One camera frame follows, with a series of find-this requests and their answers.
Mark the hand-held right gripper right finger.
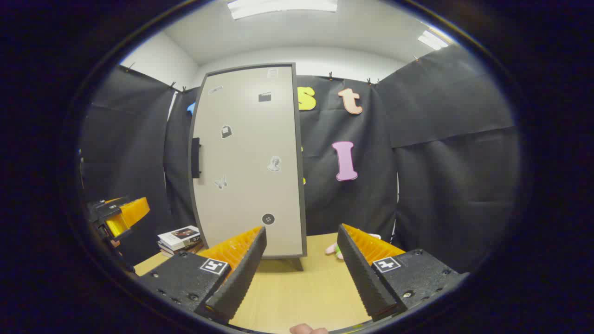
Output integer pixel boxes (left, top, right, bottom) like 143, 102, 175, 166
337, 224, 469, 321

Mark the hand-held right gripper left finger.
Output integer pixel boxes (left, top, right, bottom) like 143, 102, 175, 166
138, 226, 268, 324

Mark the beige cabinet door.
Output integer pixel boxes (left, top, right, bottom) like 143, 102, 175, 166
191, 66, 304, 256

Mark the dark grey cabinet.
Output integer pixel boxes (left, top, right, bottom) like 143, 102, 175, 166
188, 63, 308, 272

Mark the pink and green plush toy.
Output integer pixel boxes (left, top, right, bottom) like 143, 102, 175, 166
325, 233, 382, 260

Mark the white covered book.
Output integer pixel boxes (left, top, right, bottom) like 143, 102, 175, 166
157, 225, 202, 250

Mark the brown covered book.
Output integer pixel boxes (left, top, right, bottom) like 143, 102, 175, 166
159, 241, 206, 258

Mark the black backdrop cloth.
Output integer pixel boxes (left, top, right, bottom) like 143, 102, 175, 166
79, 44, 523, 274

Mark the small ceiling light panel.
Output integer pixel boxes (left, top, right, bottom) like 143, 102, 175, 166
417, 30, 450, 51

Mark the large ceiling light panel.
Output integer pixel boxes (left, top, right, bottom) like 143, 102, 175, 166
226, 0, 338, 20

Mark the black door handle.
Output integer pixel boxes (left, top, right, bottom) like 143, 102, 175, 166
191, 137, 202, 179

